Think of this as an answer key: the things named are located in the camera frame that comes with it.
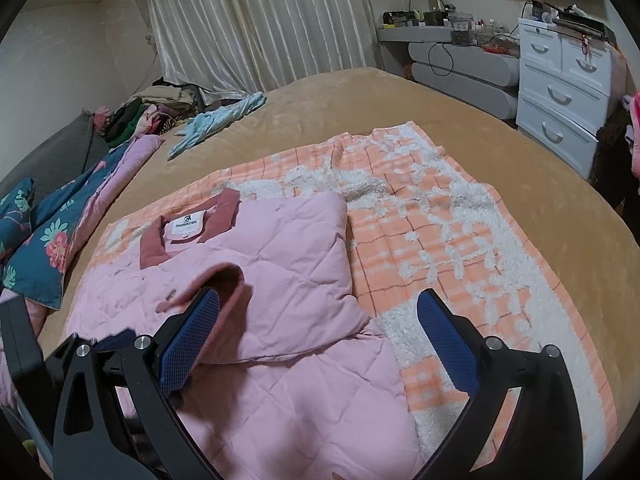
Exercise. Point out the pile of mixed clothes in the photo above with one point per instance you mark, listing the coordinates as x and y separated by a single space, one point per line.
155 107

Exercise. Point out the black set-top box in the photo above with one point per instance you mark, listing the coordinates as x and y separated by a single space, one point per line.
585 25

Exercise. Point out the bed with tan cover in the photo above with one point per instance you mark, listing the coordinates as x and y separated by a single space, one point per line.
340 100

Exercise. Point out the pink printed towel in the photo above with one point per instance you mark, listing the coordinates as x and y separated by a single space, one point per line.
635 130

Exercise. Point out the pink quilted jacket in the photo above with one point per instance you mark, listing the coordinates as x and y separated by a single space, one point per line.
280 280

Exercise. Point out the light blue garment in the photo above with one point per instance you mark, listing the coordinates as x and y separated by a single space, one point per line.
215 122

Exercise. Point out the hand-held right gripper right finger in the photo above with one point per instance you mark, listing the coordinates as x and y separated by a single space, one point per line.
447 345

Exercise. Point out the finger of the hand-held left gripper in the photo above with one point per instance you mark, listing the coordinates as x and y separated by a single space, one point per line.
115 341

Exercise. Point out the dark chair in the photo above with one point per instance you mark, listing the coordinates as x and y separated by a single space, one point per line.
612 155

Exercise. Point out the grey dressing table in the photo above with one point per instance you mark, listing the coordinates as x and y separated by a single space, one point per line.
465 67

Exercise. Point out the blue floral quilt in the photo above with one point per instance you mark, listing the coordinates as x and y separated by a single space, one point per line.
55 245

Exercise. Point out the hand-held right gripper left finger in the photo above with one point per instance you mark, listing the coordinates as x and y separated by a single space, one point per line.
192 340

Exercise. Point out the clutter of small toiletries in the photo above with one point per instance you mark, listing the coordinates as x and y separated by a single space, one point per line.
460 25

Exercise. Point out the white drawer cabinet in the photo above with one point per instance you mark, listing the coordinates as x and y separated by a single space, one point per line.
560 90

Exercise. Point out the grey headboard cushion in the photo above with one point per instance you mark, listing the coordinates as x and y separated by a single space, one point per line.
55 160

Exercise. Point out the orange checked blanket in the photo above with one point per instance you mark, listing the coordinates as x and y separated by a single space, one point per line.
450 220

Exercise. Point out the white striped curtain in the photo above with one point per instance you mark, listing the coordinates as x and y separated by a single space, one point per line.
260 20

